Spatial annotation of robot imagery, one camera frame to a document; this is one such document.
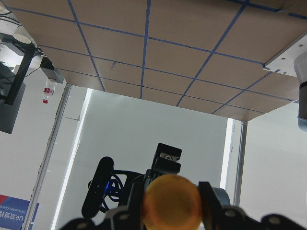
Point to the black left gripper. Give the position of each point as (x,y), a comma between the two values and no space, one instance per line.
(165,161)

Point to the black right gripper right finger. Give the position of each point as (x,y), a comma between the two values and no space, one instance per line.
(218,214)

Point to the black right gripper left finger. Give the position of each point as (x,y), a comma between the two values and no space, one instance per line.
(127,217)

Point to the yellow push button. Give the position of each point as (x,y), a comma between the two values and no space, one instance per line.
(171,202)

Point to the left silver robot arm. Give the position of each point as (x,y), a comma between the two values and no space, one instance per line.
(224,86)

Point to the black monitor stand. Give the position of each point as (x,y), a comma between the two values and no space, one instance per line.
(12,84)

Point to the plastic water bottle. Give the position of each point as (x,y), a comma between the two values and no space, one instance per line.
(49,89)

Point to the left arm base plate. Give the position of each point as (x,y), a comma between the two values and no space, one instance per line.
(291,60)

